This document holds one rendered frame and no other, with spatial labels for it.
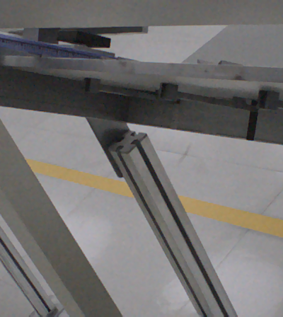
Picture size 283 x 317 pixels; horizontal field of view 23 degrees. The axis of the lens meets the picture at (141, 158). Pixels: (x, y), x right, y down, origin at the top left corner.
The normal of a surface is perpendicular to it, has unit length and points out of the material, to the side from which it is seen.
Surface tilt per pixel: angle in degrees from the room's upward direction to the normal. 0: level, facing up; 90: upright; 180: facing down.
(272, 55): 0
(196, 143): 0
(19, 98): 90
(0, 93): 90
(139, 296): 0
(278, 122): 47
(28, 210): 90
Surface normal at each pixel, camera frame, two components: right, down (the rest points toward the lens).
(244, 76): -0.74, -0.07
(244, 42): -0.40, -0.77
